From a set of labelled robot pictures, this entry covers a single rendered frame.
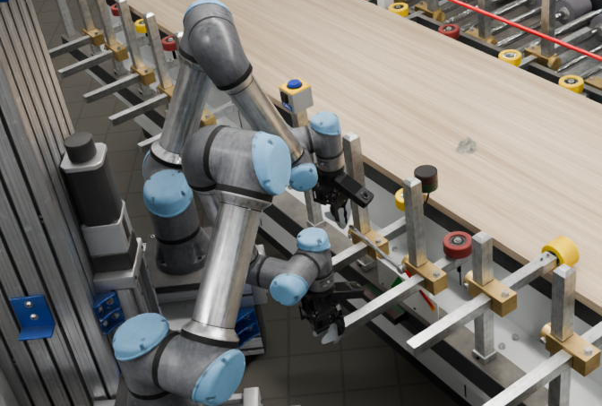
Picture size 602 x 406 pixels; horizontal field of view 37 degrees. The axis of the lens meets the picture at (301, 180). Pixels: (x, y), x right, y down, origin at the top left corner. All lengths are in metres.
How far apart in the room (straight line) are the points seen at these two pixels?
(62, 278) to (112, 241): 0.13
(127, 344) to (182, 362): 0.12
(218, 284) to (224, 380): 0.18
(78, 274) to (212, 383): 0.39
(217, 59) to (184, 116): 0.25
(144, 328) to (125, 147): 3.12
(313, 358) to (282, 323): 0.23
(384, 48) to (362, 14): 0.32
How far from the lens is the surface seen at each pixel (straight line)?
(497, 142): 2.87
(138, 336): 1.83
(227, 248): 1.76
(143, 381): 1.86
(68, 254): 1.91
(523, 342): 2.61
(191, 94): 2.22
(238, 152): 1.75
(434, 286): 2.43
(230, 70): 2.05
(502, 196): 2.64
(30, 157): 1.78
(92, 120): 5.24
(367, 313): 2.36
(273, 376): 3.43
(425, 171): 2.33
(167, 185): 2.22
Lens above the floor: 2.49
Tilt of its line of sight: 35 degrees down
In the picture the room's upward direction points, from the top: 9 degrees counter-clockwise
